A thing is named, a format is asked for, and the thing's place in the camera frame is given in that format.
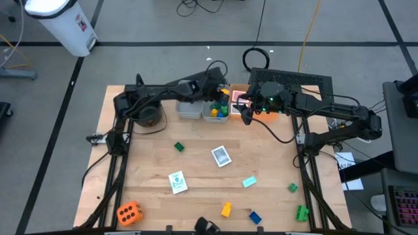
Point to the black aluminium table frame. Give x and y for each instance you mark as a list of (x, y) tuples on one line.
[(163, 87)]

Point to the grey plastic bin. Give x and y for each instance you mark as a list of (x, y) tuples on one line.
[(189, 112), (215, 119)]

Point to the black flat panel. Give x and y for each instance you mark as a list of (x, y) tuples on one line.
[(189, 77)]

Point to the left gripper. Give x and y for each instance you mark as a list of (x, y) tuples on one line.
[(212, 83)]

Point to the mint toy brick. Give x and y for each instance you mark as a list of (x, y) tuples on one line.
[(249, 181)]

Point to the white trash bin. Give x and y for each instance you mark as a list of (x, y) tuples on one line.
[(65, 29)]

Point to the grey desk with keyboard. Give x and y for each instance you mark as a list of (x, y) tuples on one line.
[(392, 178)]

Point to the translucent orange tray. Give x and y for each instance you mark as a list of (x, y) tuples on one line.
[(271, 118)]

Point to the grey stand base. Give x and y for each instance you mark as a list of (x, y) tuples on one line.
[(18, 73)]

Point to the white paper sheet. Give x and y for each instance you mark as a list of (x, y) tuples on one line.
[(349, 161)]

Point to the orange foam dice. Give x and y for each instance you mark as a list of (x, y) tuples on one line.
[(130, 219)]

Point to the green long toy brick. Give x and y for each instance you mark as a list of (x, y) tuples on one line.
[(215, 106)]

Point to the black perforated metal panel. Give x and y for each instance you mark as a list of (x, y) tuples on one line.
[(294, 76)]

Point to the yellow connector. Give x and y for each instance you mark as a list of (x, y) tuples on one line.
[(341, 125)]

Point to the white card green emblem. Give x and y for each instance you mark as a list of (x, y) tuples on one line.
[(178, 182)]

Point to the black pumpkin-face bucket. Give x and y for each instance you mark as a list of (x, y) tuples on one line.
[(148, 114)]

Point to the red card deck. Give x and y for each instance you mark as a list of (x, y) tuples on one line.
[(235, 97)]

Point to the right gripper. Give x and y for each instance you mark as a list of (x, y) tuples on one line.
[(271, 96)]

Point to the black desk device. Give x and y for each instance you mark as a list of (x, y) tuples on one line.
[(412, 104)]

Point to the black desk foot bar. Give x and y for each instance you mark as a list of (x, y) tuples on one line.
[(365, 166)]

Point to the backlit keyboard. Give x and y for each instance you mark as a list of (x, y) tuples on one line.
[(405, 205)]

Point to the dark green toy block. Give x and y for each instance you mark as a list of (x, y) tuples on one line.
[(179, 147)]

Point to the small green toy block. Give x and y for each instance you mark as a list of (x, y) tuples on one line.
[(292, 187)]

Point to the white computer mouse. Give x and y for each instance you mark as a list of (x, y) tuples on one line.
[(379, 202)]

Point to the dark blue toy brick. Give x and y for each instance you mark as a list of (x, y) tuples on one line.
[(255, 217)]

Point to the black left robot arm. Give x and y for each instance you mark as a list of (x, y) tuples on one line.
[(147, 91)]

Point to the yellow toy block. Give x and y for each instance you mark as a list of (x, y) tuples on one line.
[(214, 113), (226, 210)]

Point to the black chair base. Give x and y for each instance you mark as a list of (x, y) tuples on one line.
[(5, 112)]

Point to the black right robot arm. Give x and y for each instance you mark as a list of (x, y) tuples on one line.
[(343, 109)]

